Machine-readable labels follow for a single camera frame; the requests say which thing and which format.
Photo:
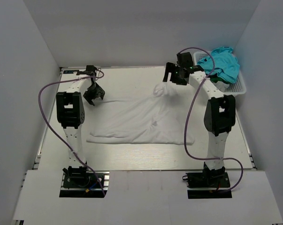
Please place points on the white plastic basket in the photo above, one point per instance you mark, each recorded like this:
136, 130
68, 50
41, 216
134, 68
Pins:
237, 88

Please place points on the white garment in basket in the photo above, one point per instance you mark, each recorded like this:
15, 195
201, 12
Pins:
221, 86

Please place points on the dark sticker on table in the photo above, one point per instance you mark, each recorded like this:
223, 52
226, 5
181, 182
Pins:
72, 71

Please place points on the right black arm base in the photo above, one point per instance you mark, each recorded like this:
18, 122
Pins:
208, 184

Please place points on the white t shirt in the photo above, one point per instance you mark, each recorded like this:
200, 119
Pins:
155, 118

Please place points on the turquoise t shirt in basket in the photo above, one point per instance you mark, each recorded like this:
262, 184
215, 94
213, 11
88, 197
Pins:
226, 64

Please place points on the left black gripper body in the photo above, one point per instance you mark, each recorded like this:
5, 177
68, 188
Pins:
94, 85

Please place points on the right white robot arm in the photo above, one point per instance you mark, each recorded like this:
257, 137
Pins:
220, 114

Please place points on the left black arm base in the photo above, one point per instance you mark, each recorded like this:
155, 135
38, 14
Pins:
79, 182

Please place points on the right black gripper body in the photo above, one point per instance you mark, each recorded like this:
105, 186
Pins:
177, 78

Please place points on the green garment in basket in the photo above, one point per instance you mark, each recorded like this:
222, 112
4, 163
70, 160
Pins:
216, 79

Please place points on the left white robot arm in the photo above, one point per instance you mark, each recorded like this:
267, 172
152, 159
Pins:
70, 109

